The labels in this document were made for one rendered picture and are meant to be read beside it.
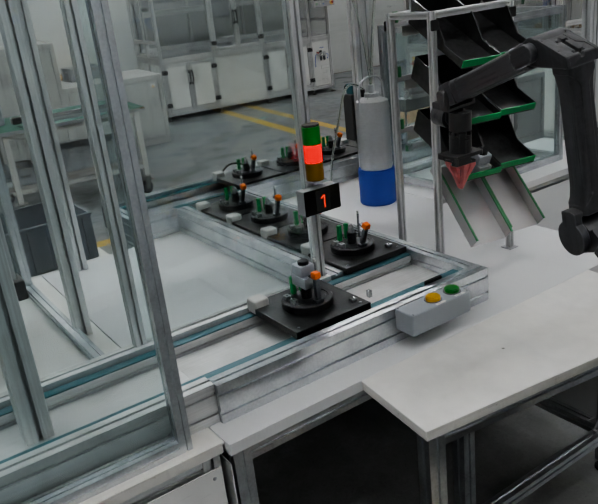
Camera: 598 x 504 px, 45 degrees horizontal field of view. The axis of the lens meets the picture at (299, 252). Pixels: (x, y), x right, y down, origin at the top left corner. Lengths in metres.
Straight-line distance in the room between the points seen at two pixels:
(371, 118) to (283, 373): 1.47
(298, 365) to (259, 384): 0.11
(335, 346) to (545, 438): 1.45
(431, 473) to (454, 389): 0.20
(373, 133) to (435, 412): 1.55
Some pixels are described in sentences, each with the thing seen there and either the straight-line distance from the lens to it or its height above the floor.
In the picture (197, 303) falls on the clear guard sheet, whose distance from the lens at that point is 1.93.
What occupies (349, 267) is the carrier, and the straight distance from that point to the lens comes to 2.14.
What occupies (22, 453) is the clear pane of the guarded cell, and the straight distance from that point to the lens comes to 1.50.
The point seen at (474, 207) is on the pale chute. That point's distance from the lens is 2.27.
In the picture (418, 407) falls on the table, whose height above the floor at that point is 0.86.
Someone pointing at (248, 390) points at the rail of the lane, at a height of 0.91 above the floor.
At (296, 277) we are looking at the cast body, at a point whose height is 1.05.
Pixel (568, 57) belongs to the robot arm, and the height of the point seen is 1.60.
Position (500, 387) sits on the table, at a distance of 1.75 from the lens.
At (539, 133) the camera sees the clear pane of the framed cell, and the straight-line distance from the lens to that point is 3.47.
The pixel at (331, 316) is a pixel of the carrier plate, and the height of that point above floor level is 0.97.
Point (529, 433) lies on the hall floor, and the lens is 3.09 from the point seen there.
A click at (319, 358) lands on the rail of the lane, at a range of 1.78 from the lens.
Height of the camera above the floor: 1.79
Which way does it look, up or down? 21 degrees down
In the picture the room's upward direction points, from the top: 7 degrees counter-clockwise
